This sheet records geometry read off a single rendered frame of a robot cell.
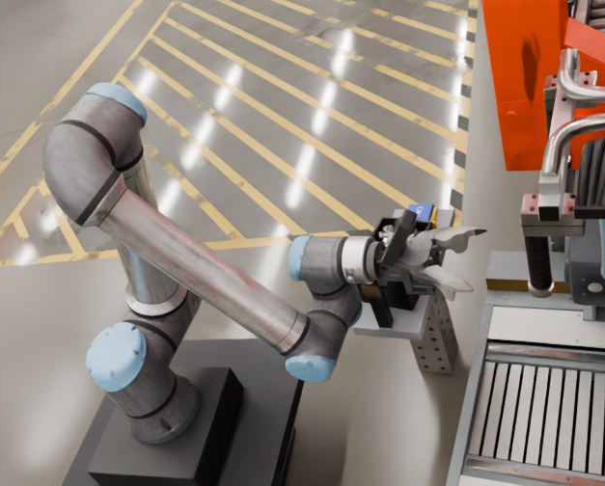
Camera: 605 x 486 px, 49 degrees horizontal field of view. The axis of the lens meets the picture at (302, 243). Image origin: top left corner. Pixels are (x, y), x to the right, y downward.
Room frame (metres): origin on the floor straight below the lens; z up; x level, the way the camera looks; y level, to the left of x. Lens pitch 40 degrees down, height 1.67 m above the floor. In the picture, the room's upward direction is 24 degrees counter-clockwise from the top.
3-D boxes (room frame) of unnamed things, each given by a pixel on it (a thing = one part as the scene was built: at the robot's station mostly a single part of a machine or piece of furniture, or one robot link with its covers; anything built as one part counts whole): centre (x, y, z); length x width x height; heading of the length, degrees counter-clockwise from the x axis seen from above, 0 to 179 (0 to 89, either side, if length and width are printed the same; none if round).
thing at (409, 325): (1.23, -0.22, 0.44); 0.43 x 0.17 x 0.03; 144
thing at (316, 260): (0.98, -0.02, 0.81); 0.12 x 0.09 x 0.10; 54
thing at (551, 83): (1.00, -0.58, 0.93); 0.09 x 0.05 x 0.05; 54
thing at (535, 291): (0.74, -0.35, 0.83); 0.04 x 0.04 x 0.16
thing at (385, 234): (1.19, -0.20, 0.51); 0.20 x 0.14 x 0.13; 136
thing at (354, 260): (0.92, -0.09, 0.81); 0.10 x 0.05 x 0.09; 144
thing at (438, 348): (1.25, -0.24, 0.21); 0.10 x 0.10 x 0.42; 54
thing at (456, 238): (0.87, -0.27, 0.80); 0.09 x 0.03 x 0.06; 89
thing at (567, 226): (0.72, -0.38, 0.93); 0.09 x 0.05 x 0.05; 54
